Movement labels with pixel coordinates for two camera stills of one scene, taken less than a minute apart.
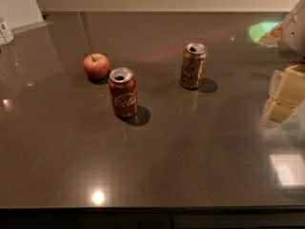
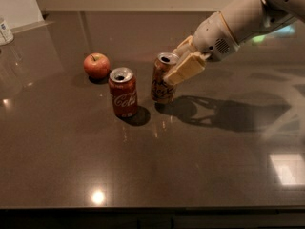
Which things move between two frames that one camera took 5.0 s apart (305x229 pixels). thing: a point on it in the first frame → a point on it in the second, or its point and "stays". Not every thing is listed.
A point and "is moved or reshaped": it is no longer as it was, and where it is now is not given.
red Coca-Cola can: [123, 85] stays
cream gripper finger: [274, 81] → [186, 49]
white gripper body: [294, 35] → [212, 37]
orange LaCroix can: [193, 65] is moved or reshaped
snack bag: [272, 37] → [258, 38]
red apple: [95, 66] stays
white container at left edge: [6, 35] stays
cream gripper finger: [289, 93] → [193, 64]
